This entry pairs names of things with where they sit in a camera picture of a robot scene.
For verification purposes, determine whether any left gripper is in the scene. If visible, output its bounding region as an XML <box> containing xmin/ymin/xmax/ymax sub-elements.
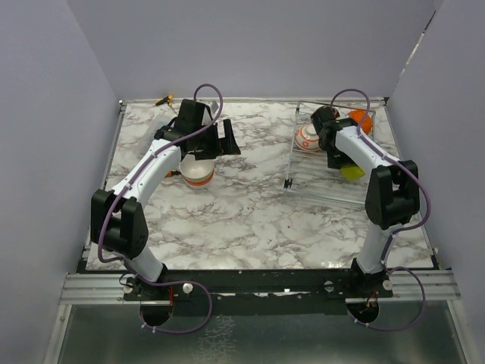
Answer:
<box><xmin>192</xmin><ymin>119</ymin><xmax>240</xmax><ymax>160</ymax></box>

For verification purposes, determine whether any orange floral pattern bowl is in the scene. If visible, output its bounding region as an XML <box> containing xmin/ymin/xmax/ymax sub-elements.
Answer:
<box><xmin>295</xmin><ymin>123</ymin><xmax>320</xmax><ymax>152</ymax></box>

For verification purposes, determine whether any white bowl orange outside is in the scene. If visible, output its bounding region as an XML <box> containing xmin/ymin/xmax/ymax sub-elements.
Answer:
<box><xmin>347</xmin><ymin>109</ymin><xmax>373</xmax><ymax>135</ymax></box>

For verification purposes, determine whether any white orange striped bowl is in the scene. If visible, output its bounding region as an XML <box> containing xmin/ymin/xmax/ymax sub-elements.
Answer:
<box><xmin>179</xmin><ymin>155</ymin><xmax>215</xmax><ymax>190</ymax></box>

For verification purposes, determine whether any lime green bowl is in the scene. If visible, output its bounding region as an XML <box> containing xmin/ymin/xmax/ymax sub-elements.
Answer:
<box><xmin>340</xmin><ymin>165</ymin><xmax>365</xmax><ymax>181</ymax></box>

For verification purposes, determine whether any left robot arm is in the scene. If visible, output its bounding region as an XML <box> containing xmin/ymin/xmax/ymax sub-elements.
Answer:
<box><xmin>90</xmin><ymin>99</ymin><xmax>241</xmax><ymax>300</ymax></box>

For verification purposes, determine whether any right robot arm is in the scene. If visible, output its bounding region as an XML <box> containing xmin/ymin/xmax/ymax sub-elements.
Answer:
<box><xmin>311</xmin><ymin>106</ymin><xmax>420</xmax><ymax>297</ymax></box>

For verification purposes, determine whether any clear plastic parts box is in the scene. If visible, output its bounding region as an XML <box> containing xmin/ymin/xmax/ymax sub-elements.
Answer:
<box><xmin>155</xmin><ymin>116</ymin><xmax>177</xmax><ymax>130</ymax></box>

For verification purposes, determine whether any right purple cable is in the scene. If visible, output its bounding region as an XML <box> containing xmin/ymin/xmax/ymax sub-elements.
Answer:
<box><xmin>330</xmin><ymin>89</ymin><xmax>432</xmax><ymax>331</ymax></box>

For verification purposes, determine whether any purple cable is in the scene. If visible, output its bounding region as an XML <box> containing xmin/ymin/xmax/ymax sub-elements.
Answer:
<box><xmin>97</xmin><ymin>83</ymin><xmax>224</xmax><ymax>265</ymax></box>
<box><xmin>330</xmin><ymin>89</ymin><xmax>432</xmax><ymax>331</ymax></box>

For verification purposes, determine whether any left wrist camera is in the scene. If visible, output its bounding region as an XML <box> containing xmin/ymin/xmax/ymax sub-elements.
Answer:
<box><xmin>207</xmin><ymin>100</ymin><xmax>220</xmax><ymax>119</ymax></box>

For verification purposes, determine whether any white wire dish rack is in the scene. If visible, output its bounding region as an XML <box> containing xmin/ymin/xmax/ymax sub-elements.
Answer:
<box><xmin>283</xmin><ymin>101</ymin><xmax>368</xmax><ymax>209</ymax></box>

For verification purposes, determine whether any orange handled screwdriver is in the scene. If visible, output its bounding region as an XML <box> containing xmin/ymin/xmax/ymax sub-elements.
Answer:
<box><xmin>165</xmin><ymin>171</ymin><xmax>181</xmax><ymax>178</ymax></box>

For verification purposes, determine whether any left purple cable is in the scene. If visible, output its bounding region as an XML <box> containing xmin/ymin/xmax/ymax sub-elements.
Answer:
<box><xmin>97</xmin><ymin>83</ymin><xmax>224</xmax><ymax>265</ymax></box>

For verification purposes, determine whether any yellow black T-handle key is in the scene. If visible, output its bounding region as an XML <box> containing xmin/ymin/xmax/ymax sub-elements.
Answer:
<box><xmin>155</xmin><ymin>94</ymin><xmax>175</xmax><ymax>112</ymax></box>

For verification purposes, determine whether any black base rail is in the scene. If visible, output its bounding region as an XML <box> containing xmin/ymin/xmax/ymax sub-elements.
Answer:
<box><xmin>110</xmin><ymin>268</ymin><xmax>393</xmax><ymax>317</ymax></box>

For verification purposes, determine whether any aluminium frame rail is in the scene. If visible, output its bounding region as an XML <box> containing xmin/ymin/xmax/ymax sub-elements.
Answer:
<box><xmin>60</xmin><ymin>274</ymin><xmax>124</xmax><ymax>306</ymax></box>

